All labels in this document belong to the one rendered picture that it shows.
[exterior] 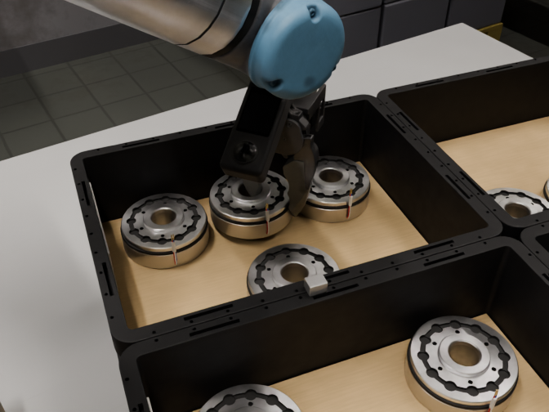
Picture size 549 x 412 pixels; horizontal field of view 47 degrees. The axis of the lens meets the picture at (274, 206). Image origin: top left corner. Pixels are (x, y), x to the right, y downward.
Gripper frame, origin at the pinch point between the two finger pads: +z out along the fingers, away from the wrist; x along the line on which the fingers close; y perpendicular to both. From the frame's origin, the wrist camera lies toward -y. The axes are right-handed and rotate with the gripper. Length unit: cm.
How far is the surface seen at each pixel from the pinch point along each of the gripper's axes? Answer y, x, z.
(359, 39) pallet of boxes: 175, 33, 60
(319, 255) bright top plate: -6.1, -7.8, 0.1
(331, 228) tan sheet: 2.1, -6.8, 3.1
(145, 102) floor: 138, 112, 86
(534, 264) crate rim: -6.5, -29.2, -6.9
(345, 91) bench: 58, 7, 16
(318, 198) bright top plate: 3.4, -4.5, -0.1
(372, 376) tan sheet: -17.2, -17.2, 3.2
